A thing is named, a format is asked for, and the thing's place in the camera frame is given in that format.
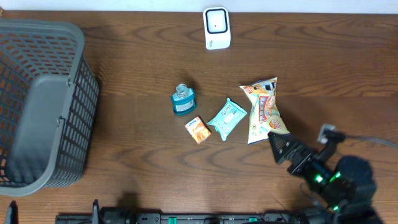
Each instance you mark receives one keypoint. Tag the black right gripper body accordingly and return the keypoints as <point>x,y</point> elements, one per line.
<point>310,168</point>

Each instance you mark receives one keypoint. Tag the yellow snack bag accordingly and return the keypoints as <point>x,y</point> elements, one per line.
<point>264,116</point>

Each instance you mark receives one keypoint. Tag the teal wet wipes pack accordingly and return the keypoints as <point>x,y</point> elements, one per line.
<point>227,118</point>

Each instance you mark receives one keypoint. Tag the orange tissue pack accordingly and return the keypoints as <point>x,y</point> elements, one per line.
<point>198,130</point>

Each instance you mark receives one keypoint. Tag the teal mouthwash bottle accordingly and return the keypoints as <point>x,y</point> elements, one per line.
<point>183,100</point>

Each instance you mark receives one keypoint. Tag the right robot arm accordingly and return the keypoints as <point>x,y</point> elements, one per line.
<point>348,189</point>

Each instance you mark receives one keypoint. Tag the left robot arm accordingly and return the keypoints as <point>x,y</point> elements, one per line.
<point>104,215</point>

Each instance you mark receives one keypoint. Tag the white barcode scanner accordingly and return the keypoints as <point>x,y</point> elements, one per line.
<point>217,28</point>

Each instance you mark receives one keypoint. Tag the grey plastic basket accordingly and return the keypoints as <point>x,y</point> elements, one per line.
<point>49,98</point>

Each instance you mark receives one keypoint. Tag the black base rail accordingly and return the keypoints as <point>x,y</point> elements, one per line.
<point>156,218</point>

